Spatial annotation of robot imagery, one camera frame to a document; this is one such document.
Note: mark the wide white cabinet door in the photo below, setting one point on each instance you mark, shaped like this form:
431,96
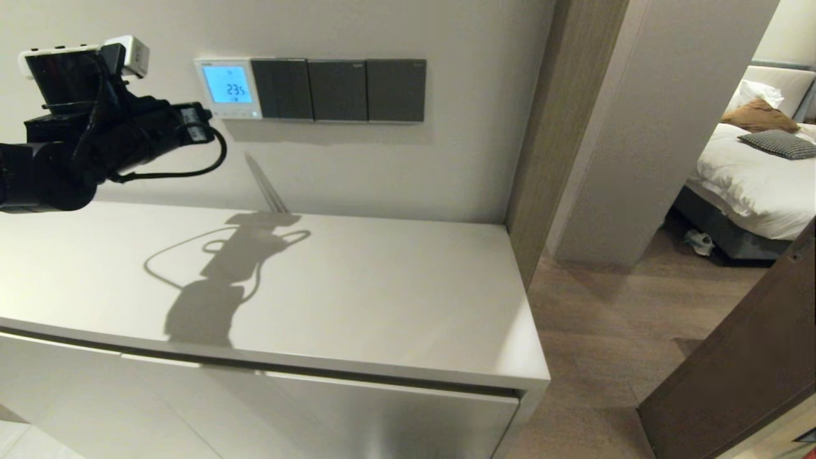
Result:
382,424

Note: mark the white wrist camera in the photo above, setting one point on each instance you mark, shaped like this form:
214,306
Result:
131,56

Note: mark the bed with white duvet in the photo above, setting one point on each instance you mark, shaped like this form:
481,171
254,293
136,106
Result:
752,185

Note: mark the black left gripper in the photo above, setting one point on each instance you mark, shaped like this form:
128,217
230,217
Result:
146,134

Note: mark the white sideboard cabinet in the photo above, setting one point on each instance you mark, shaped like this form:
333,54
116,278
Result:
414,299

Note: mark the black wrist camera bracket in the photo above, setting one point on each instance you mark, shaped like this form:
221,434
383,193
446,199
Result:
67,80

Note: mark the dark grey triple rocker switch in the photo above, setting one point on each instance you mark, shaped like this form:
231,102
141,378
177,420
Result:
282,89

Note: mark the white wall thermostat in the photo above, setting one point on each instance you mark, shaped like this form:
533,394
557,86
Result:
226,86

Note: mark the narrow white cabinet door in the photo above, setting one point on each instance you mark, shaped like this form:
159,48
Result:
76,395

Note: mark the dark grey square panel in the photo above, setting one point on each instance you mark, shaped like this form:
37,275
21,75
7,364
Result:
338,90
395,90

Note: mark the brown cushion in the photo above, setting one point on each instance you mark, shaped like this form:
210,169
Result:
758,118

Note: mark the grey checkered cushion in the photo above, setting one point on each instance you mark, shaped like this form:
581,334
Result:
781,144

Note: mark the white slippers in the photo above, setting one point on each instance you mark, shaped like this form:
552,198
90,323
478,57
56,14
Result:
700,242

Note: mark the white pillow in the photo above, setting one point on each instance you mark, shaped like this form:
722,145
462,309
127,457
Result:
758,92

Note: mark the dark grey bed base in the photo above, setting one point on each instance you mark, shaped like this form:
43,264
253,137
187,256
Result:
720,233

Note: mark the brown wooden door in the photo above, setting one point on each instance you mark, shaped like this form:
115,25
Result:
752,357

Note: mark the beige padded headboard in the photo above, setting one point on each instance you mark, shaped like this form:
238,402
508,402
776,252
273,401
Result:
790,86

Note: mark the light wooden door frame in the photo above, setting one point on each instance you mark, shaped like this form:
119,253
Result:
561,127

